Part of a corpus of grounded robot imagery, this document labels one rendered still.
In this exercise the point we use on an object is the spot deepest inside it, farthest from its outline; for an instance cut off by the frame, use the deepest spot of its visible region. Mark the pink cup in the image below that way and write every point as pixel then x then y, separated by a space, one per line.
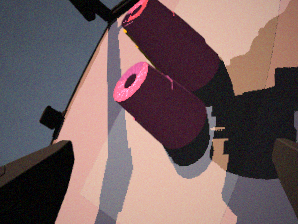
pixel 167 40
pixel 202 72
pixel 173 115

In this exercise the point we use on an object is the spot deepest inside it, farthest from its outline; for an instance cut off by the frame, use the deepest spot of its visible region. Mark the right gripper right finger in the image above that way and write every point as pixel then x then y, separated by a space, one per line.
pixel 285 160

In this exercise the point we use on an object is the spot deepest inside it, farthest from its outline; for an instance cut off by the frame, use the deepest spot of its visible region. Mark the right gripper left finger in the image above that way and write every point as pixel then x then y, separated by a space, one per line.
pixel 33 187

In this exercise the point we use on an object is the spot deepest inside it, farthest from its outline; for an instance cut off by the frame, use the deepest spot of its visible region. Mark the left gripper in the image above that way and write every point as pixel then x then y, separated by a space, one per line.
pixel 86 8

